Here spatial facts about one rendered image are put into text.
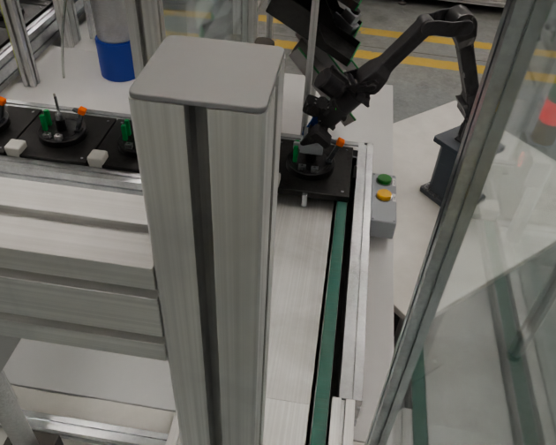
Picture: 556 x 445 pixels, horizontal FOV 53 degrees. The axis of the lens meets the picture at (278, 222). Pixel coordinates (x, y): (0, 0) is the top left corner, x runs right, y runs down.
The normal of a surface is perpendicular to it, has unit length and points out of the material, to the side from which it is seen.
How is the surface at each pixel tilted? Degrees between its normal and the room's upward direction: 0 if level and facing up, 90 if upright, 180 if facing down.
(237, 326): 90
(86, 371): 0
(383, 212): 0
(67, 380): 0
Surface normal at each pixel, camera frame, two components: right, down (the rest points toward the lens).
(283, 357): 0.04, -0.74
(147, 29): -0.15, 0.66
